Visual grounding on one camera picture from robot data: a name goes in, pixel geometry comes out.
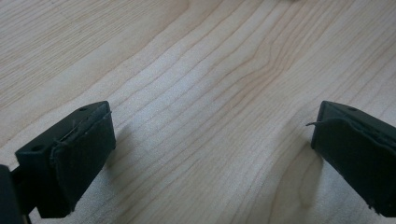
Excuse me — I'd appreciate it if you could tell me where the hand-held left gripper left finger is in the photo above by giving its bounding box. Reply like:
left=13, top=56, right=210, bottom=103
left=10, top=100, right=117, bottom=219

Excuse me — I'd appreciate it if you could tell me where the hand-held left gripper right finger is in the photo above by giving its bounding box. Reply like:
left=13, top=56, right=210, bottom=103
left=305, top=100, right=396, bottom=218

